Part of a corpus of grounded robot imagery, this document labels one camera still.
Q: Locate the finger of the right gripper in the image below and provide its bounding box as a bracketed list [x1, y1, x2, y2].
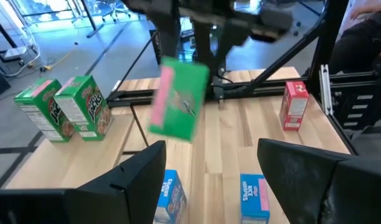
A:
[216, 27, 251, 68]
[149, 15, 181, 60]

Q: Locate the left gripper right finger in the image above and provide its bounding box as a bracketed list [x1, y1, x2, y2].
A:
[257, 138, 381, 224]

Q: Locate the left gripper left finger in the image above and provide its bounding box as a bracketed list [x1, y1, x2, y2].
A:
[0, 139, 167, 224]

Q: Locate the blue Rice Krispies cereal box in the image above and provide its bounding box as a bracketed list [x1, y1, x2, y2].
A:
[153, 169, 188, 224]
[239, 173, 271, 224]

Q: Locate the green Apple Jacks cereal box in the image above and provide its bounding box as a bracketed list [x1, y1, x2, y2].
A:
[53, 75, 114, 142]
[146, 57, 210, 143]
[14, 77, 76, 143]

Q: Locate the red Froot Loops cereal box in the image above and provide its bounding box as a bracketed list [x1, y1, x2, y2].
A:
[279, 80, 310, 131]

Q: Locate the black office chair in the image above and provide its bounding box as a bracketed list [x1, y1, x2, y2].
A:
[101, 0, 132, 23]

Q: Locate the black desk leg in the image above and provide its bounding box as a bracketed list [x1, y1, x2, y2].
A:
[80, 0, 105, 39]

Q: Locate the black slotted panel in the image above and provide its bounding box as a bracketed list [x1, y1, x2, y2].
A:
[332, 90, 380, 131]

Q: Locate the person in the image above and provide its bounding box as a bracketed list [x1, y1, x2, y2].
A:
[329, 0, 381, 125]

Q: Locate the black aluminium table frame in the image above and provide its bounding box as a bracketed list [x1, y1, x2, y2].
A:
[106, 0, 381, 108]

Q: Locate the yellow floor cable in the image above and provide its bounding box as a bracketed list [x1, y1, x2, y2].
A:
[42, 51, 72, 72]

